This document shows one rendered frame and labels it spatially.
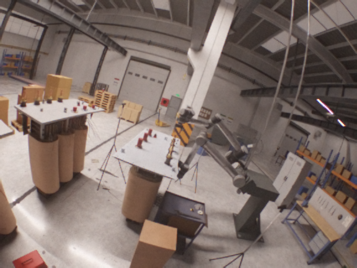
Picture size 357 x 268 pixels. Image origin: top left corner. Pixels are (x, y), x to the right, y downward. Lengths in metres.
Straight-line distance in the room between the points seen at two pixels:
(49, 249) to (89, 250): 0.60
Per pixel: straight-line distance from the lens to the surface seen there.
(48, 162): 2.48
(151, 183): 2.01
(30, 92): 5.49
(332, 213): 5.18
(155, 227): 1.67
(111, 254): 2.43
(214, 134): 10.62
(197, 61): 7.56
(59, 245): 2.50
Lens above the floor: 2.20
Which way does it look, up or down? 13 degrees down
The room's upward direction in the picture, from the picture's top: 20 degrees clockwise
